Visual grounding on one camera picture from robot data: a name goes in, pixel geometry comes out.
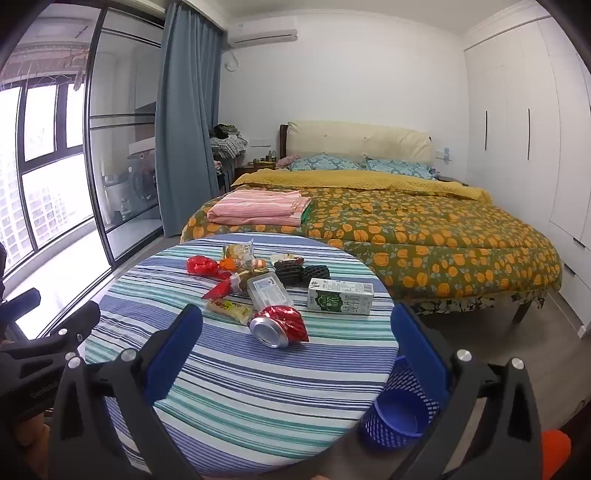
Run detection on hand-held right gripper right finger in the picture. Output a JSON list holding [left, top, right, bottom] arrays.
[[390, 304, 543, 480]]

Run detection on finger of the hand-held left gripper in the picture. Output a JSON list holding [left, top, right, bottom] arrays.
[[0, 288, 41, 324], [0, 301, 101, 370]]

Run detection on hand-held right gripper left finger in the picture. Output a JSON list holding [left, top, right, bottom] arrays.
[[48, 303, 204, 480]]

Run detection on yellow snack wrapper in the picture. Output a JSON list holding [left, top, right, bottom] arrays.
[[204, 298, 254, 326]]

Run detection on blue plastic basket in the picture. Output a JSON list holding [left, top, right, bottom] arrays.
[[359, 354, 451, 450]]

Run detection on red snack wrapper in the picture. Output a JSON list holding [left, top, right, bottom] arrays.
[[201, 277, 236, 301]]

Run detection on red plastic bag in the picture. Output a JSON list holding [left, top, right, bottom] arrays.
[[187, 255, 222, 278]]

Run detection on white and green milk carton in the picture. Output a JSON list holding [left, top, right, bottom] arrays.
[[307, 278, 375, 315]]

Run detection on crushed red drink can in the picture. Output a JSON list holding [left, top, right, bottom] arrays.
[[248, 305, 309, 349]]

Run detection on clear plastic box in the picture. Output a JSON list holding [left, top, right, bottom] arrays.
[[246, 271, 295, 311]]

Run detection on leaf print bed skirt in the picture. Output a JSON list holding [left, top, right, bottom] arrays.
[[406, 286, 550, 319]]

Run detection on striped tablecloth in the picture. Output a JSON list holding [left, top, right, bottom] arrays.
[[84, 233, 400, 478]]

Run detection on orange floral quilt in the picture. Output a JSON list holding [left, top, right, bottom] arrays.
[[180, 189, 563, 301]]

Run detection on pink striped folded blanket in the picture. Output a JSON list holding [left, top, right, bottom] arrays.
[[207, 189, 312, 227]]

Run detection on washing machine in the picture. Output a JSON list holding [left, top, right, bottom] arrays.
[[127, 152, 158, 204]]

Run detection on orange fleece trousers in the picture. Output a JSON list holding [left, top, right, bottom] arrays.
[[540, 429, 573, 480]]

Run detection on teal floral pillow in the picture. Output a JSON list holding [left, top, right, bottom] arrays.
[[365, 158, 437, 180], [290, 154, 365, 171]]

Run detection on yellow blanket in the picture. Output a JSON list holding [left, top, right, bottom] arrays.
[[231, 168, 492, 204]]

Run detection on wooden nightstand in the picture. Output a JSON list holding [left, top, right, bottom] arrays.
[[233, 159, 278, 185]]

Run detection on pile of clothes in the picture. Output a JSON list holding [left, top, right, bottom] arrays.
[[210, 124, 250, 162]]

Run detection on cream padded headboard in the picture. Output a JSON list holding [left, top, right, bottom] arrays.
[[279, 121, 434, 164]]

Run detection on grey-blue curtain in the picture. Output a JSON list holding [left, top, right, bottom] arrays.
[[154, 0, 227, 238]]

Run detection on glass sliding door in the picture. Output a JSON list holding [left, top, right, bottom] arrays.
[[83, 9, 164, 266]]

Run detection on white wardrobe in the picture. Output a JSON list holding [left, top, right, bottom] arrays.
[[464, 9, 591, 333]]

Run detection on white air conditioner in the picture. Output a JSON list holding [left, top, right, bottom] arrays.
[[226, 19, 298, 48]]

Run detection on black window frame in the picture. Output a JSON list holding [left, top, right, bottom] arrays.
[[0, 74, 88, 273]]

